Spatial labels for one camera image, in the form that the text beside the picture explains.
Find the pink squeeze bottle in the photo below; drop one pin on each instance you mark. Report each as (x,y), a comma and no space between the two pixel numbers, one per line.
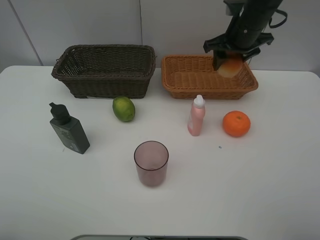
(196,117)

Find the red yellow peach fruit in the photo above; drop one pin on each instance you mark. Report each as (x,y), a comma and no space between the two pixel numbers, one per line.
(231,66)

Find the pink translucent plastic cup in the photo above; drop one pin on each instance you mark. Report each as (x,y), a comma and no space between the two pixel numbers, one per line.
(151,160)

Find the dark brown wicker basket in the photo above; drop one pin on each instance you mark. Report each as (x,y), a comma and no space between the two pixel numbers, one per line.
(106,70)

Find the orange mandarin fruit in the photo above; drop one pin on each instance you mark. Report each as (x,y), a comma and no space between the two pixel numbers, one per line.
(236,123)

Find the green lime fruit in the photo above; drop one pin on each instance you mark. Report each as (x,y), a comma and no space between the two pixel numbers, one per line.
(123,109)

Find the orange wicker basket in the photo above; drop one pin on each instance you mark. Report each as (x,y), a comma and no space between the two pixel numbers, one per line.
(186,76)

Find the dark green pump bottle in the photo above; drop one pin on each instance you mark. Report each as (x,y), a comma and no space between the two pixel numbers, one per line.
(68,129)

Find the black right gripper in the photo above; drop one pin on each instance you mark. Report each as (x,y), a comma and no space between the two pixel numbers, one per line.
(237,39)

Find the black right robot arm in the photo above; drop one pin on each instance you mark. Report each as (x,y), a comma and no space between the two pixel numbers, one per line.
(256,14)

